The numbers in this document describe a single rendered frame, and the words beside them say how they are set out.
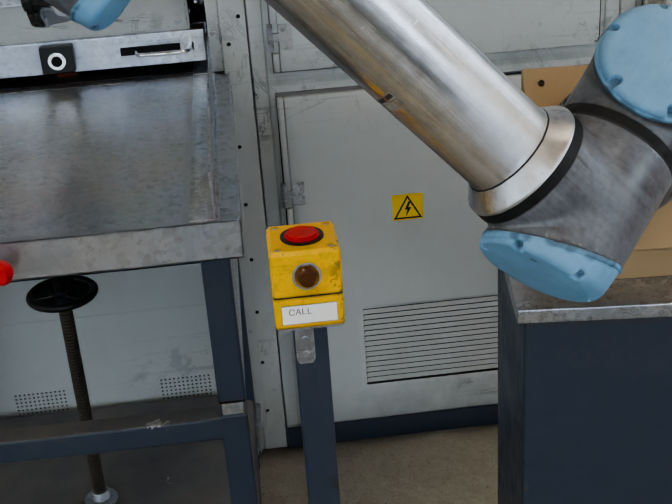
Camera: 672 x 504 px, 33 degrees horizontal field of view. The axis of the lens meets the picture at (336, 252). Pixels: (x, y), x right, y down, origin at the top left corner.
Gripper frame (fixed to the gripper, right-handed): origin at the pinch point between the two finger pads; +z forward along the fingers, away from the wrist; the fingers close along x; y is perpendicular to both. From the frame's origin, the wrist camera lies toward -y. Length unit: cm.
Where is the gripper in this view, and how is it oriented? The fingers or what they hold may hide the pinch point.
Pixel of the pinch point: (41, 8)
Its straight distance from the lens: 198.8
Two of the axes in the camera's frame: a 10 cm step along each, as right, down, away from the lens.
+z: -0.6, 0.8, 9.9
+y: 9.9, -1.0, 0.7
